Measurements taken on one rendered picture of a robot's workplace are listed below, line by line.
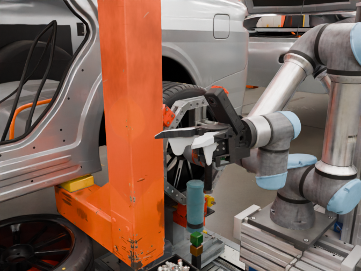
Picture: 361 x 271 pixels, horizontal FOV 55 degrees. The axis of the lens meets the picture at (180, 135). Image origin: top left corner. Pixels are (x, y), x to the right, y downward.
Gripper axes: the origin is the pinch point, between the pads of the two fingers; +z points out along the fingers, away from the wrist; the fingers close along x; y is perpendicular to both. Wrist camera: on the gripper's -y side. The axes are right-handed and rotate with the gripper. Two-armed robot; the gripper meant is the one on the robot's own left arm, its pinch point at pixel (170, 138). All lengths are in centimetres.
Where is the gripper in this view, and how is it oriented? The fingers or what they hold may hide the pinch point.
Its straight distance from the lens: 70.1
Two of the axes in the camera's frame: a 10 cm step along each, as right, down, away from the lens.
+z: -8.5, 1.6, -5.0
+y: 0.7, 9.8, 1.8
